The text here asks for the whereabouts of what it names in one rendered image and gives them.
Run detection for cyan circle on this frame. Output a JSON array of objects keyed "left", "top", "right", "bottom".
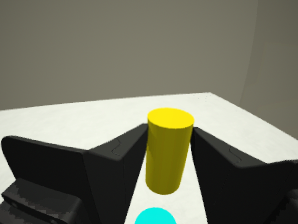
[{"left": 134, "top": 208, "right": 177, "bottom": 224}]

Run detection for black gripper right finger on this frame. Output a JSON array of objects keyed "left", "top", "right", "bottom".
[{"left": 190, "top": 127, "right": 298, "bottom": 224}]

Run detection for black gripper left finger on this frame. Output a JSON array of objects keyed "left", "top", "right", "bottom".
[{"left": 0, "top": 124, "right": 148, "bottom": 224}]

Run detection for yellow cylinder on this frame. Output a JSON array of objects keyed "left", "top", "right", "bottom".
[{"left": 146, "top": 108, "right": 194, "bottom": 196}]

